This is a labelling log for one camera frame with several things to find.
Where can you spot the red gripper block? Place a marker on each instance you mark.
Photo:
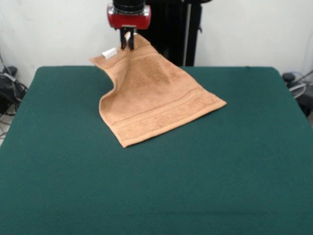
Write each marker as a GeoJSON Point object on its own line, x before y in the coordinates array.
{"type": "Point", "coordinates": [129, 20]}

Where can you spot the tan terry towel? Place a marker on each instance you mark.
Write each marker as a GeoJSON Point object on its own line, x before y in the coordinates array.
{"type": "Point", "coordinates": [156, 98]}

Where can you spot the dark green table cloth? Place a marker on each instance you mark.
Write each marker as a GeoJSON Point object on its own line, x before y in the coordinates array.
{"type": "Point", "coordinates": [73, 183]}

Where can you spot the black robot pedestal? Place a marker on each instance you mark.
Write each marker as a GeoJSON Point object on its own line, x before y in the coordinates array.
{"type": "Point", "coordinates": [176, 36]}

